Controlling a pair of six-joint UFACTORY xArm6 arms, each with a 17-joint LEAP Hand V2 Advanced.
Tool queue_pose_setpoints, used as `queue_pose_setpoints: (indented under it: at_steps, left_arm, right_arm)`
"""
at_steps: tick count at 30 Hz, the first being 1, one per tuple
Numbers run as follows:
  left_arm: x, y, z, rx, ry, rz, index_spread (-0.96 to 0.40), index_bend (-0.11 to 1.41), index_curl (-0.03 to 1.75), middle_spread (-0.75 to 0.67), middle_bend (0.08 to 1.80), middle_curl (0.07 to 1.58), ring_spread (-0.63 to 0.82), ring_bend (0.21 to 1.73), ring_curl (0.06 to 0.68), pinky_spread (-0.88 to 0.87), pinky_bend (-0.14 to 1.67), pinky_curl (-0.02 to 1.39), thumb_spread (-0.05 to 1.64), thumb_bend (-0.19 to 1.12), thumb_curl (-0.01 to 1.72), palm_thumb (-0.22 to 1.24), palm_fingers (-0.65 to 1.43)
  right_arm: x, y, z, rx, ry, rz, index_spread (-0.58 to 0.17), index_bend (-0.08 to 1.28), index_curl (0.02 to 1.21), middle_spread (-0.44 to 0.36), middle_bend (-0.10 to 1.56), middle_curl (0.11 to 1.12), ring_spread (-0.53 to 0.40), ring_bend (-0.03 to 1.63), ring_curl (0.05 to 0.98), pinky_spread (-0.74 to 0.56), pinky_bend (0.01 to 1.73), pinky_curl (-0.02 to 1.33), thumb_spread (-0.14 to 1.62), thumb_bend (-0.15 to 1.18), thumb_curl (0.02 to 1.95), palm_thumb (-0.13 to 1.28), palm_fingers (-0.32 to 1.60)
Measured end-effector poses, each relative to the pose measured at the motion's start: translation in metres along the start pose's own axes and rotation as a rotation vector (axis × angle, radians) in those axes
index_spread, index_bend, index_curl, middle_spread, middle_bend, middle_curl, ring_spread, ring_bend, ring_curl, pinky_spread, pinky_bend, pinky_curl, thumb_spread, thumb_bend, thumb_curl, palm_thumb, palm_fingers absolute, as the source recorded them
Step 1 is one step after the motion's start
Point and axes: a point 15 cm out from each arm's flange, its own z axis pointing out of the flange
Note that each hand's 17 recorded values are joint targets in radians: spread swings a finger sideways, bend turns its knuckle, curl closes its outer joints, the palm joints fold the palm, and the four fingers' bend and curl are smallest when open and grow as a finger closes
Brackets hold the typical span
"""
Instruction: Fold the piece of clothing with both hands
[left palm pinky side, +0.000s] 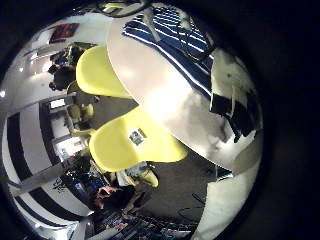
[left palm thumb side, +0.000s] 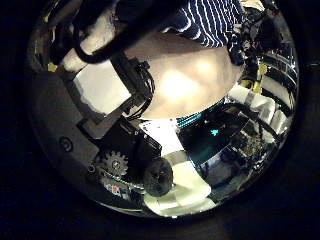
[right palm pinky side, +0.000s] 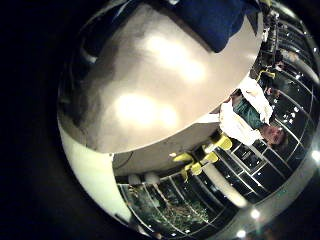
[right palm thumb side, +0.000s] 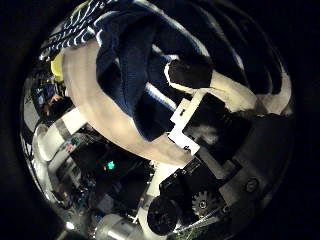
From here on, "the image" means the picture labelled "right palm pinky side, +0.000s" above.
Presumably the blue white striped shirt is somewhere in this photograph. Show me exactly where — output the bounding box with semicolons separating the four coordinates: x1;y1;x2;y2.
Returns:
173;0;264;54

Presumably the person in white coat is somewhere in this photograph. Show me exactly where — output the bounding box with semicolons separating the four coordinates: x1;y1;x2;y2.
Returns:
218;74;288;148

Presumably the small yellow chair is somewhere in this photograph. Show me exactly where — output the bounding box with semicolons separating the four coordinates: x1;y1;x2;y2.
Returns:
203;151;220;164
209;132;234;152
189;162;204;177
172;152;194;163

